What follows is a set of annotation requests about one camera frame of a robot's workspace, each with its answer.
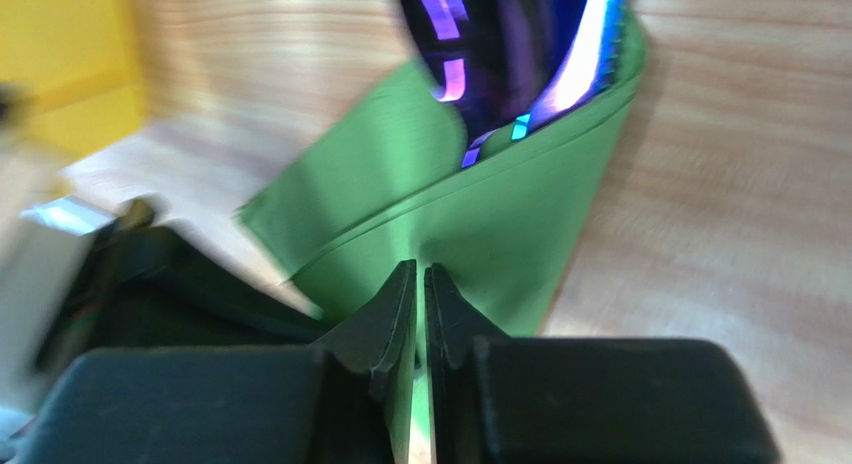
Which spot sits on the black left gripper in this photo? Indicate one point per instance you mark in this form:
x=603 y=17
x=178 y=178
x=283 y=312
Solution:
x=143 y=285

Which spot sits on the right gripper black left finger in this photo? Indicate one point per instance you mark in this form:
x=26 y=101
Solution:
x=365 y=400

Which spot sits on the yellow plastic cutlery bin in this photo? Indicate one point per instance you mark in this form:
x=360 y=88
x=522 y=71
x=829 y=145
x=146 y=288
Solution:
x=77 y=65

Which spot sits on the green paper napkin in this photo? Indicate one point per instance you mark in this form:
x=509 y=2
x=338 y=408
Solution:
x=385 y=185

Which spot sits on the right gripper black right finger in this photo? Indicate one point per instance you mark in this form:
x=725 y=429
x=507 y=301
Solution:
x=459 y=339

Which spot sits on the dark purple spoon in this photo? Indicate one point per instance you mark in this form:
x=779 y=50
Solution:
x=517 y=63

